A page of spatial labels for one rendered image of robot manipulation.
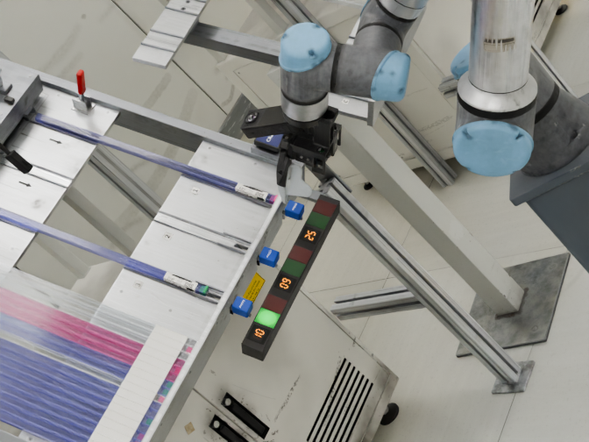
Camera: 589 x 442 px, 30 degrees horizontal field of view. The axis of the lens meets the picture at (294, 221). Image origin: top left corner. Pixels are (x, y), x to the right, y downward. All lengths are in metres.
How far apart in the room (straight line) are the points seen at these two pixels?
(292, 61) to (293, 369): 0.92
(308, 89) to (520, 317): 1.05
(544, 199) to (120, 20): 2.75
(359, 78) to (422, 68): 1.25
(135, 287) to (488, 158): 0.66
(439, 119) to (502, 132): 1.40
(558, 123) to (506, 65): 0.26
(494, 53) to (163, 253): 0.72
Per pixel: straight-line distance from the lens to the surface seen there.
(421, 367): 2.67
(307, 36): 1.63
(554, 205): 1.86
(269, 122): 1.78
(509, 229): 2.81
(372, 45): 1.66
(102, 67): 4.23
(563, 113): 1.81
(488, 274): 2.49
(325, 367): 2.43
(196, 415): 2.21
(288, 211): 1.98
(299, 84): 1.65
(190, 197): 2.02
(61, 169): 2.09
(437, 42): 2.90
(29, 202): 2.06
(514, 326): 2.53
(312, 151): 1.77
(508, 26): 1.54
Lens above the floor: 1.51
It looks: 25 degrees down
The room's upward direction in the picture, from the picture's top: 46 degrees counter-clockwise
